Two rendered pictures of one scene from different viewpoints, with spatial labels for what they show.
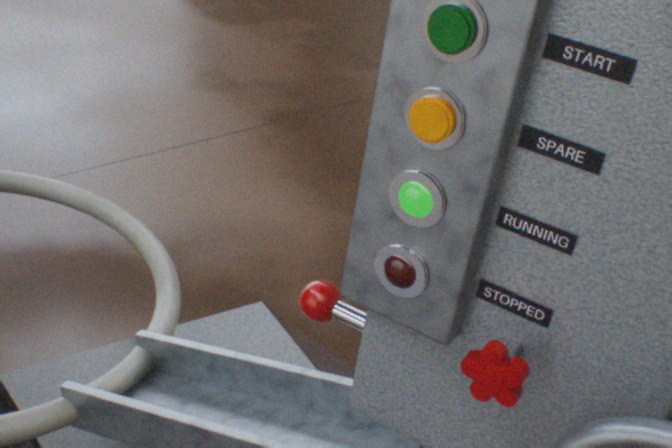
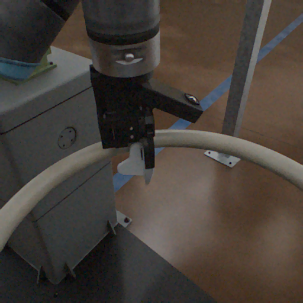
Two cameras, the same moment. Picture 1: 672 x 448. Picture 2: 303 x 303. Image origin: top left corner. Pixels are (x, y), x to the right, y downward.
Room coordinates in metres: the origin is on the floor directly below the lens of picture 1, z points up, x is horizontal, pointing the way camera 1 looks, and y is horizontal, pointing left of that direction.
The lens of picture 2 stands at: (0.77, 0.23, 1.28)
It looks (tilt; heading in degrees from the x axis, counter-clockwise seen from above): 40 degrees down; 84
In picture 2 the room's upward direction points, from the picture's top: straight up
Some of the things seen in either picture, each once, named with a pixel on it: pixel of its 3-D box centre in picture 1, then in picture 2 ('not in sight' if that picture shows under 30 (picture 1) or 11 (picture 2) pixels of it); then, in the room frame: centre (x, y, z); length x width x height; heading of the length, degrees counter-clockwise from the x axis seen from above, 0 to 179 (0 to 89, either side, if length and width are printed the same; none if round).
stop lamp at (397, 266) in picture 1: (401, 270); not in sight; (0.45, -0.04, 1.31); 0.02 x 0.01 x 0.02; 63
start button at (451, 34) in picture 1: (452, 28); not in sight; (0.45, -0.04, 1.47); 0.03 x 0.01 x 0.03; 63
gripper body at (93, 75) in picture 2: not in sight; (125, 103); (0.78, 0.64, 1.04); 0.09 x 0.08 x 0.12; 3
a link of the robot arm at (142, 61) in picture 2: not in sight; (125, 50); (0.78, 0.63, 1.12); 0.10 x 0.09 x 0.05; 93
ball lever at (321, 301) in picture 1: (346, 313); not in sight; (0.53, -0.02, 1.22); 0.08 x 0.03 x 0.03; 63
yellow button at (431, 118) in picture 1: (433, 118); not in sight; (0.45, -0.04, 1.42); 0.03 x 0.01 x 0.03; 63
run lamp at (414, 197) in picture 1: (417, 197); not in sight; (0.45, -0.04, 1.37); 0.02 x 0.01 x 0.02; 63
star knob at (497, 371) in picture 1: (501, 361); not in sight; (0.42, -0.11, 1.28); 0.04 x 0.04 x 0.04; 63
